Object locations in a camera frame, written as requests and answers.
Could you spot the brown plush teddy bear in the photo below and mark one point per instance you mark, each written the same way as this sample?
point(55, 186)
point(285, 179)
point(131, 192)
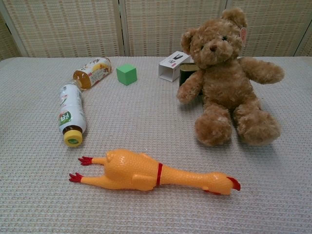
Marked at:
point(219, 80)

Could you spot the beige folding screen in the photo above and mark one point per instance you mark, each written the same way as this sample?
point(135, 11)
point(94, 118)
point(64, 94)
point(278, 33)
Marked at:
point(73, 24)

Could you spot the beige woven tablecloth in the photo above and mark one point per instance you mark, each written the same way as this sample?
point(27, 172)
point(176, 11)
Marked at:
point(146, 122)

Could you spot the yellow-label tea bottle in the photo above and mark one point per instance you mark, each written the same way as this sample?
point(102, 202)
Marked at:
point(93, 72)

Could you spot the yellow rubber chicken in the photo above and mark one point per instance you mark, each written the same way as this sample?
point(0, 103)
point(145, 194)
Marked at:
point(131, 168)

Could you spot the white cardboard box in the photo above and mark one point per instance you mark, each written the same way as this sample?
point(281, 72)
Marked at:
point(168, 68)

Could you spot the black and gold can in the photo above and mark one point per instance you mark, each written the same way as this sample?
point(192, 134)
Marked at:
point(186, 68)

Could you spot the green cube block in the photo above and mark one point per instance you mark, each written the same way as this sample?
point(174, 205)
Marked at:
point(126, 74)

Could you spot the white-label bottle with yellow cap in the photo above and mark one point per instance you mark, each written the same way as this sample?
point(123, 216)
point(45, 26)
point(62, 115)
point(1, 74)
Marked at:
point(72, 109)

